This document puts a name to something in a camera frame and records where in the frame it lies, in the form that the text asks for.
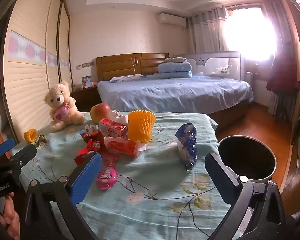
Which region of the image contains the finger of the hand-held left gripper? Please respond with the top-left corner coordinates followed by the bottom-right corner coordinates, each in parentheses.
top-left (9, 144), bottom-right (38, 166)
top-left (0, 138), bottom-right (17, 157)

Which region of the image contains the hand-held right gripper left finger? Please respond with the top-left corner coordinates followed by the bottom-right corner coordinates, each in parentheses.
top-left (20, 152), bottom-right (102, 240)

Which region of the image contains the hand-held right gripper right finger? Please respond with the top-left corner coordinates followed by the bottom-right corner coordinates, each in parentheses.
top-left (204, 152), bottom-right (298, 240)

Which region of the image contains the pink drink pouch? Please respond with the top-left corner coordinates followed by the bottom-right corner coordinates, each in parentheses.
top-left (96, 154), bottom-right (119, 190)

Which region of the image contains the black bin with white rim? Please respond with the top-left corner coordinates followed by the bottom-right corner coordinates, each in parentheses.
top-left (217, 135), bottom-right (277, 184)

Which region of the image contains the blue snack bag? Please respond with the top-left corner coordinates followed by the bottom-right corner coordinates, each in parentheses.
top-left (175, 123), bottom-right (198, 170)

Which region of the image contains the red and white snack wrapper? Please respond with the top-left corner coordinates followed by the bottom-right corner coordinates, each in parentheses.
top-left (104, 136), bottom-right (147, 158)

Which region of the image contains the yellow foam fruit net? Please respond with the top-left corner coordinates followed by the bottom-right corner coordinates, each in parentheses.
top-left (128, 110), bottom-right (156, 144)

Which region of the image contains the person's left hand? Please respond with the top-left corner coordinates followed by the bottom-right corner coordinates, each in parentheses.
top-left (0, 192), bottom-right (21, 240)

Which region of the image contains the shiny foil wrapper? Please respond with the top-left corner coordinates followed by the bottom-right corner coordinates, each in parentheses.
top-left (35, 134), bottom-right (48, 147)

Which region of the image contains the red and white milk carton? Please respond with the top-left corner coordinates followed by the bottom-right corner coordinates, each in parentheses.
top-left (98, 118), bottom-right (128, 138)

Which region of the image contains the cream teddy bear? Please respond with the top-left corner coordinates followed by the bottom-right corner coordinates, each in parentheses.
top-left (43, 81), bottom-right (85, 132)

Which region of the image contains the red apple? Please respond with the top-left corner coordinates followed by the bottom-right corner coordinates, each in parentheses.
top-left (90, 102), bottom-right (111, 123)

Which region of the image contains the white packet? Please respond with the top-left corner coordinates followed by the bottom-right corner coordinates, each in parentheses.
top-left (110, 109), bottom-right (129, 124)

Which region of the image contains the floral green tablecloth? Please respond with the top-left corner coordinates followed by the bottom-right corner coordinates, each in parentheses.
top-left (11, 111), bottom-right (243, 240)

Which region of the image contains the dark wooden nightstand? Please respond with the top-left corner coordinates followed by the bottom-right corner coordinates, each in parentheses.
top-left (70, 86), bottom-right (103, 113)

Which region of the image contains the cream sliding wardrobe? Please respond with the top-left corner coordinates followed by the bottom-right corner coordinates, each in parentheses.
top-left (2, 0), bottom-right (73, 140)

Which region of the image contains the bed with blue sheet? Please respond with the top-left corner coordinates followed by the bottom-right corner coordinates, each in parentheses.
top-left (97, 74), bottom-right (254, 115)

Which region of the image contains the small blue printed cloth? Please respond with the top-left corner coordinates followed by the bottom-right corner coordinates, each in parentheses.
top-left (109, 74), bottom-right (148, 83)

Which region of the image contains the folded blue blanket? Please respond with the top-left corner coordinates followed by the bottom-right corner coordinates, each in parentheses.
top-left (158, 61), bottom-right (192, 79)

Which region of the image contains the wooden headboard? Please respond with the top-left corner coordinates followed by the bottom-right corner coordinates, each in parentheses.
top-left (95, 52), bottom-right (170, 82)

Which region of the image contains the hanging red garment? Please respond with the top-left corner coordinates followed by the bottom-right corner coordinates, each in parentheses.
top-left (266, 52), bottom-right (300, 96)

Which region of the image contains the grey curtain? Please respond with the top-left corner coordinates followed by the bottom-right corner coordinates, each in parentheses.
top-left (187, 5), bottom-right (230, 55)

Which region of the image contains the white air conditioner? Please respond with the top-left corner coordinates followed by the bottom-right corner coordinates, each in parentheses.
top-left (158, 12), bottom-right (187, 27)

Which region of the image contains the orange coil hair tie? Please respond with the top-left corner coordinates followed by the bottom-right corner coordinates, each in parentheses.
top-left (24, 129), bottom-right (38, 143)

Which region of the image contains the photo frame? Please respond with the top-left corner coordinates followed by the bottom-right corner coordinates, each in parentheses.
top-left (81, 75), bottom-right (93, 89)

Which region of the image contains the wall switch panel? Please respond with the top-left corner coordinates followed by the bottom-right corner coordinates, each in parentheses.
top-left (76, 62), bottom-right (94, 70)

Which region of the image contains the grey bed guard rail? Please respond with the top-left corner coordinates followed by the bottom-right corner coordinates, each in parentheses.
top-left (174, 51), bottom-right (242, 80)

